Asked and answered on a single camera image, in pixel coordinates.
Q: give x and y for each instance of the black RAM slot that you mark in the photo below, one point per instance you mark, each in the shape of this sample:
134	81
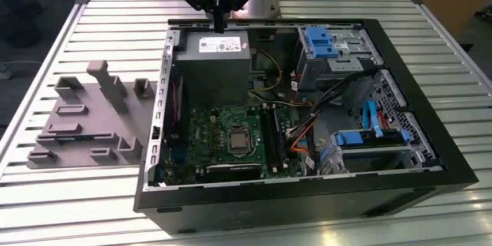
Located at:
269	136

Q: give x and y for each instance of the blue drive latch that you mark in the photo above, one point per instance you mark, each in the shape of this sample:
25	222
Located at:
321	41

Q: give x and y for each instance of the grey power supply unit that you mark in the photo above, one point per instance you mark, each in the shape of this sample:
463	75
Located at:
211	76

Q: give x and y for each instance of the metal drive cage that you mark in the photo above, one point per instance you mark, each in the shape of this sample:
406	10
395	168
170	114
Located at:
346	64

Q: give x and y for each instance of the black office chair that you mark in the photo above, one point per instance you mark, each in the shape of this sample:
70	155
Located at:
19	12

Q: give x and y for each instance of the grey parts rack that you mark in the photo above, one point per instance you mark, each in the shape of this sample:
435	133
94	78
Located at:
97	107

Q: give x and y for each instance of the green motherboard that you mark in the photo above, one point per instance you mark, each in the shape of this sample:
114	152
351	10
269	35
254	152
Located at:
201	130

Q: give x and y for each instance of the silver CPU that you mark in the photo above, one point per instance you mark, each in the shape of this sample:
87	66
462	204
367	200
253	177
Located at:
238	140

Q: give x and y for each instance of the CPU socket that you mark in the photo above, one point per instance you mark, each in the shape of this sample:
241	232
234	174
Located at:
241	151

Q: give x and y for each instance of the hard disk in blue carrier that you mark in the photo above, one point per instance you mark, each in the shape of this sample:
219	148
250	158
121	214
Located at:
350	139

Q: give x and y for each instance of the black graphics card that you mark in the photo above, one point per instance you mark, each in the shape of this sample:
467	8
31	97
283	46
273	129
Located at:
231	171

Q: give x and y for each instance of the metal disk bay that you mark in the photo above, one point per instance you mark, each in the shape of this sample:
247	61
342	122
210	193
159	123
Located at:
377	149

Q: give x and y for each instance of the black open PC case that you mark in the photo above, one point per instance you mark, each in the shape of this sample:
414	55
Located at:
269	208

